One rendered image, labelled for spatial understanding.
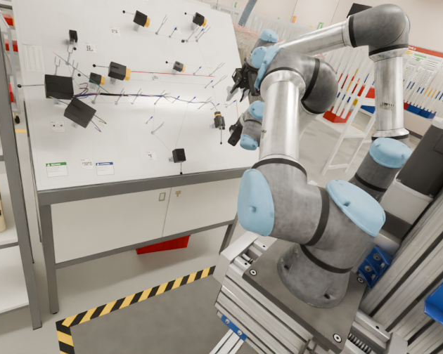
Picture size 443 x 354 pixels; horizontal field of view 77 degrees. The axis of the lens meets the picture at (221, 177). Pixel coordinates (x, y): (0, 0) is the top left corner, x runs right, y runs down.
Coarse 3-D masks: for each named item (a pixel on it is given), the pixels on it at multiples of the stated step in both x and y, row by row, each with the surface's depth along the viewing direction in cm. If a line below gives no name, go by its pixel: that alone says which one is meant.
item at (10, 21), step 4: (4, 0) 421; (8, 0) 423; (4, 16) 440; (8, 16) 448; (12, 16) 456; (8, 20) 441; (12, 20) 443; (8, 24) 443; (12, 24) 445; (12, 28) 443; (12, 40) 478; (16, 44) 463; (8, 48) 458; (16, 48) 463; (8, 52) 457; (16, 52) 462
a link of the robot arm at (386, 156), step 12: (372, 144) 91; (384, 144) 87; (396, 144) 89; (372, 156) 88; (384, 156) 85; (396, 156) 84; (408, 156) 85; (360, 168) 93; (372, 168) 89; (384, 168) 86; (396, 168) 86; (372, 180) 89; (384, 180) 88
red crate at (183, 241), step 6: (168, 240) 204; (174, 240) 206; (180, 240) 209; (186, 240) 212; (150, 246) 199; (156, 246) 202; (162, 246) 205; (168, 246) 207; (174, 246) 210; (180, 246) 212; (186, 246) 215; (138, 252) 198; (144, 252) 201; (150, 252) 203
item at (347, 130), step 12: (204, 0) 601; (216, 0) 568; (240, 12) 548; (252, 12) 561; (276, 24) 511; (288, 24) 420; (408, 60) 345; (360, 96) 341; (324, 120) 399; (348, 120) 356; (372, 120) 385; (348, 132) 376; (360, 132) 392; (336, 144) 373; (360, 144) 402; (324, 168) 392; (336, 168) 405; (348, 168) 425
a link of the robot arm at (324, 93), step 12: (324, 60) 74; (324, 72) 72; (324, 84) 72; (336, 84) 75; (312, 96) 75; (324, 96) 75; (336, 96) 80; (300, 108) 87; (312, 108) 81; (324, 108) 80; (300, 120) 90; (312, 120) 90; (300, 132) 98
